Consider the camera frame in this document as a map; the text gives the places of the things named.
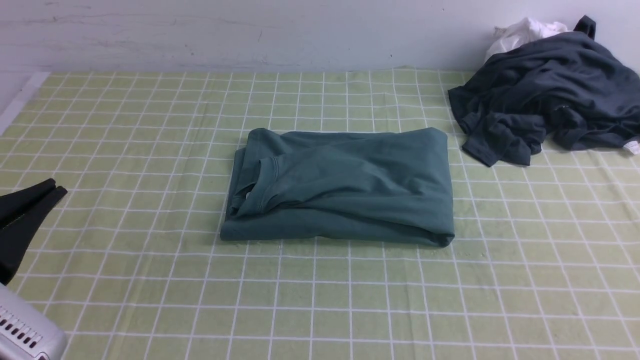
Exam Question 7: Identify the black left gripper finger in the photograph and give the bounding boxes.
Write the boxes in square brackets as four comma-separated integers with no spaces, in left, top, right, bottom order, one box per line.
[0,178,57,226]

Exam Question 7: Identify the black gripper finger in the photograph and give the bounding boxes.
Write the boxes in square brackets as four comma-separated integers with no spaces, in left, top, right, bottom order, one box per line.
[0,186,67,286]

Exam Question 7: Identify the green long-sleeve top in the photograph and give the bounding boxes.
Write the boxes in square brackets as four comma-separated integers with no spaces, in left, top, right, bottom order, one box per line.
[219,128,455,248]

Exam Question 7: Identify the green checkered tablecloth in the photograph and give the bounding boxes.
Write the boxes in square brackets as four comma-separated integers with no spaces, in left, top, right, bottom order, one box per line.
[0,68,640,360]

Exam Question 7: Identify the white crumpled cloth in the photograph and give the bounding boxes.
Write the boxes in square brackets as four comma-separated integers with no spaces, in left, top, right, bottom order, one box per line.
[484,17,569,61]

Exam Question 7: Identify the dark grey crumpled garment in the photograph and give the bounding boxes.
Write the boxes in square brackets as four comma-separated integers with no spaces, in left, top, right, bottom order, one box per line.
[448,16,640,167]

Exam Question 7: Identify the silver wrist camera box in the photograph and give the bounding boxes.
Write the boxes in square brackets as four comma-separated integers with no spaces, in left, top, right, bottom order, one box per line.
[0,284,67,360]

